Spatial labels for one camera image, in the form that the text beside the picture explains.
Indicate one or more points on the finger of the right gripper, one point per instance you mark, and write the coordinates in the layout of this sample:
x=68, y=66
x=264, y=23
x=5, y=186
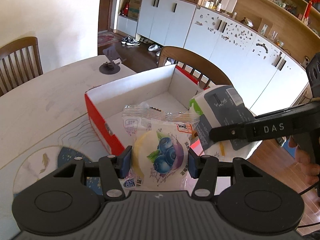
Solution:
x=229, y=132

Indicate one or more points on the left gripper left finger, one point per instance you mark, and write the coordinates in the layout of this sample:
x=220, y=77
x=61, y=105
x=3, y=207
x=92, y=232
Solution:
x=112, y=168

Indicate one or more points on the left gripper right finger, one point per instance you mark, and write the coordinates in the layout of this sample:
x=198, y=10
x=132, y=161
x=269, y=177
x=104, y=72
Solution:
x=203, y=168

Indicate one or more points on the white grey tissue pack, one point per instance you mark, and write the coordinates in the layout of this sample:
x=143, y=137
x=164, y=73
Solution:
x=221, y=105

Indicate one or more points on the blueberry bread package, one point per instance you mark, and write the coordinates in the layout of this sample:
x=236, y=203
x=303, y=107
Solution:
x=161, y=141

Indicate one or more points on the person's right hand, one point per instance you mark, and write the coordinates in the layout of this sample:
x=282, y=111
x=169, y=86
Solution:
x=307, y=167

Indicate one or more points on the white cabinet row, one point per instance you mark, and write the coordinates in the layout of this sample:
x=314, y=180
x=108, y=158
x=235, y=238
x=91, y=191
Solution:
x=266, y=77

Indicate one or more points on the wooden chair behind box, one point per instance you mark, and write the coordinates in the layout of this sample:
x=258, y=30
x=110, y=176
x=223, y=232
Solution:
x=209, y=72

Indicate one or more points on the red cardboard shoe box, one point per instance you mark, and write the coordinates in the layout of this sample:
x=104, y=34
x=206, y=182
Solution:
x=167, y=89

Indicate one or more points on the black phone stand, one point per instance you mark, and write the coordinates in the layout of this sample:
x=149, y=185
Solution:
x=112, y=65

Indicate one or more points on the pair of sneakers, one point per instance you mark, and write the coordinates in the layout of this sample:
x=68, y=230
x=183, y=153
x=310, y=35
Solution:
x=129, y=41

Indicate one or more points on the wooden chair at left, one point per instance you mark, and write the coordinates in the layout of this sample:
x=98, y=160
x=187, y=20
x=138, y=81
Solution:
x=20, y=63

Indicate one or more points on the wooden wall shelf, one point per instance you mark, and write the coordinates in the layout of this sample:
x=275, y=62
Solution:
x=262, y=7

